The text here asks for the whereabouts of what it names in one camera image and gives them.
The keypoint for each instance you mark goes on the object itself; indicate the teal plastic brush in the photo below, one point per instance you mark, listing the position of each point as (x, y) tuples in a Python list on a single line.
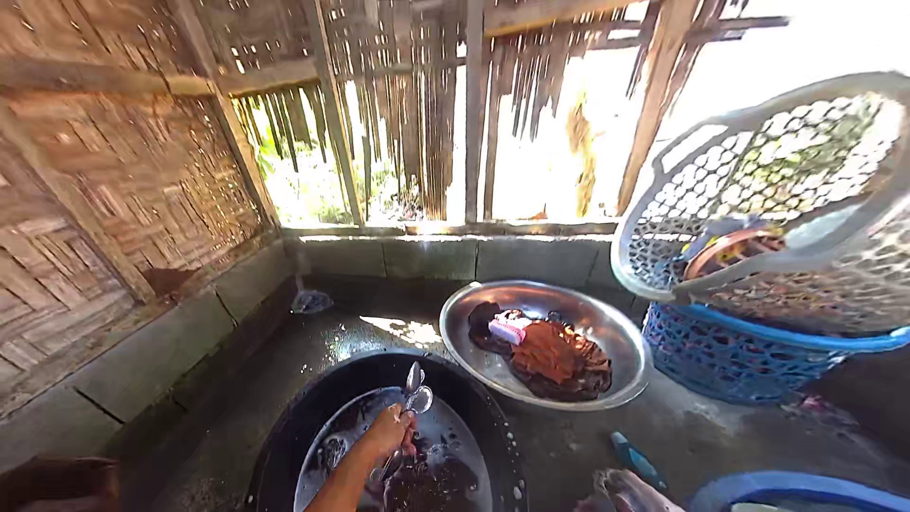
[(640, 462)]

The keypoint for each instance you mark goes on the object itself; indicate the person's left hand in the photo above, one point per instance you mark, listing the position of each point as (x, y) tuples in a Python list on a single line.
[(387, 431)]

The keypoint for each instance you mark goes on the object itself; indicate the large black basin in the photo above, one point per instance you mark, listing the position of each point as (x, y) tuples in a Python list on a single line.
[(284, 455)]

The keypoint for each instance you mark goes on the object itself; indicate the grey crumpled cloth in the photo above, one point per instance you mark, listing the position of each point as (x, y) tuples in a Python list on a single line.
[(629, 492)]

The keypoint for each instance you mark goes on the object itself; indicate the pile of brown wet clothes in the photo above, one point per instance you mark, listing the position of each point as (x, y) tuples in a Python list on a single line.
[(551, 355)]

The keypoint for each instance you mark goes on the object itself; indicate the blue plastic basket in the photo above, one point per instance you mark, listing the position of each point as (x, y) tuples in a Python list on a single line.
[(732, 355)]

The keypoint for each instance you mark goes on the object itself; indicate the orange brown patterned item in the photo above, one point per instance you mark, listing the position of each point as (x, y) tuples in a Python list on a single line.
[(732, 249)]

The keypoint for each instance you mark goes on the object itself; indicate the pink scrub brush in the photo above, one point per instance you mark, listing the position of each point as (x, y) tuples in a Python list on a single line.
[(506, 331)]

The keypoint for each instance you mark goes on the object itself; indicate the grey perforated plastic basket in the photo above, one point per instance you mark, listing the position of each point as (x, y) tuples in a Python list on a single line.
[(643, 286)]

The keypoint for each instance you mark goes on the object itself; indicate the dark cloth in soapy water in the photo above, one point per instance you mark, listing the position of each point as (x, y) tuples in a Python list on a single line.
[(437, 487)]

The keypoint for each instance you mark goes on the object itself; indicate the blue plastic basin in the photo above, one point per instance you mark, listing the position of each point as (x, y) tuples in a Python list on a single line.
[(796, 483)]

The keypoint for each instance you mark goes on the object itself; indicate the clear plastic bag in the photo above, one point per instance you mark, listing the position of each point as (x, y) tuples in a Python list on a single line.
[(311, 301)]

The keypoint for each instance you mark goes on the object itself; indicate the person's left forearm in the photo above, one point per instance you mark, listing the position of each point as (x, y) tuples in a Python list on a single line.
[(348, 478)]

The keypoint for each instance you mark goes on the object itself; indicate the dark brown rounded object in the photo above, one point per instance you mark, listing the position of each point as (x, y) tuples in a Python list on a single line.
[(57, 485)]

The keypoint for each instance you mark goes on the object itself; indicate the silver metal spoon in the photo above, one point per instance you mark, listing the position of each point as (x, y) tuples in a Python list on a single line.
[(414, 377), (420, 400)]

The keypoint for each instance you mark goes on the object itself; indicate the person's left fingers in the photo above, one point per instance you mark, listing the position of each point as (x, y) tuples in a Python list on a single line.
[(408, 431)]

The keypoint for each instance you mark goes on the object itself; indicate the round silver metal basin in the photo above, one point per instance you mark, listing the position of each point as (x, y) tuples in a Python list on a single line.
[(625, 355)]

